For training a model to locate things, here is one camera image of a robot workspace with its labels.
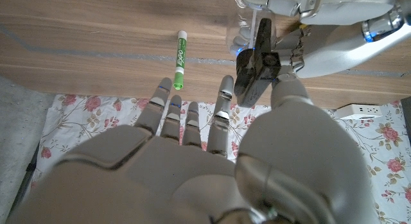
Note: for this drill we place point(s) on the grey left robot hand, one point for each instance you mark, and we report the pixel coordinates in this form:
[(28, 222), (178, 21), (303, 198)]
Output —
[(337, 47)]

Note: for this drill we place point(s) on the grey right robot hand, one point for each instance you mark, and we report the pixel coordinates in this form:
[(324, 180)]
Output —
[(160, 185)]

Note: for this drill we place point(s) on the clear dispenser bottle black pump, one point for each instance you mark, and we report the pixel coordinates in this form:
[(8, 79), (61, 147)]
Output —
[(257, 73)]

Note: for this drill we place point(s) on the green Expo marker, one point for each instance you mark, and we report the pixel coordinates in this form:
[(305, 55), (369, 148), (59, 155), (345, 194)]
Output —
[(180, 57)]

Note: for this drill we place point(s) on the white power strip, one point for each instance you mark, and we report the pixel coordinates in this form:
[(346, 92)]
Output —
[(358, 111)]

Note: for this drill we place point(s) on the floral backdrop cloth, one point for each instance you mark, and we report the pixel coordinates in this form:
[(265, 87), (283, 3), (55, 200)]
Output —
[(369, 147)]

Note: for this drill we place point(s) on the black backdrop stand pole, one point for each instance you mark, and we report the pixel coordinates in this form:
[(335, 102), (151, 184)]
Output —
[(27, 176)]

